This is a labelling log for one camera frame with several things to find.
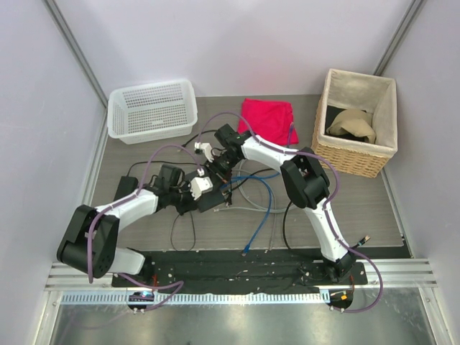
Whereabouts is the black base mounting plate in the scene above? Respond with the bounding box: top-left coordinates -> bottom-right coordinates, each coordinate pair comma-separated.
111,249 -> 368,295

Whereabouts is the black network switch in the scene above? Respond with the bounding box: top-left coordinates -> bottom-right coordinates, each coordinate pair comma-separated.
196,172 -> 226,213

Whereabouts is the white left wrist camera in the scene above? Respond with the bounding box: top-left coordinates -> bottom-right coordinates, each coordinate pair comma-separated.
190,177 -> 213,201

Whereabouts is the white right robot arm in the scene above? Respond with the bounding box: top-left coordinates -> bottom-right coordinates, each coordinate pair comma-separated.
209,124 -> 356,284

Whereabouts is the white perforated plastic basket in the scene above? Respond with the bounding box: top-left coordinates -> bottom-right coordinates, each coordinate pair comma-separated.
107,79 -> 198,144

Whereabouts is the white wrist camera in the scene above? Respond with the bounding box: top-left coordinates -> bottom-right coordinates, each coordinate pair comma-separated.
190,177 -> 213,201
194,142 -> 214,162

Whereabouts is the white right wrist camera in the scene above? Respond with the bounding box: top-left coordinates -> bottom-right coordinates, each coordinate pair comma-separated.
194,142 -> 214,162

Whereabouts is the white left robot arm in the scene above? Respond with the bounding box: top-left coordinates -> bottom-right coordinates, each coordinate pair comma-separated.
57,165 -> 209,287

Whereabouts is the aluminium front rail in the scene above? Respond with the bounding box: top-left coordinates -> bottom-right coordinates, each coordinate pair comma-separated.
45,259 -> 437,309

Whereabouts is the thin black power cord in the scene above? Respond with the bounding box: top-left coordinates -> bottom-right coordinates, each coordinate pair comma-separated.
170,211 -> 197,252

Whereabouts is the beige cloth in basket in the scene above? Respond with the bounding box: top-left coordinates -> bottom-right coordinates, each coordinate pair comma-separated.
326,109 -> 377,144

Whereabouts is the grey ethernet cable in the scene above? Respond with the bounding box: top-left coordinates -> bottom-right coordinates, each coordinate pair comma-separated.
213,161 -> 292,251

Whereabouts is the black power adapter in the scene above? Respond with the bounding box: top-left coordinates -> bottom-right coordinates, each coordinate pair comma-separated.
114,175 -> 139,201

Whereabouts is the red folded cloth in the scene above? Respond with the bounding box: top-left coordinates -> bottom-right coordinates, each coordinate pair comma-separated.
241,98 -> 299,147

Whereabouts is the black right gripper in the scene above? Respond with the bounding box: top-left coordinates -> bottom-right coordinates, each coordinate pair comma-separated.
204,153 -> 241,194

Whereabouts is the wicker basket with liner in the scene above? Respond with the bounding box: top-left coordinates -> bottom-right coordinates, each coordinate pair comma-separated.
312,69 -> 397,178

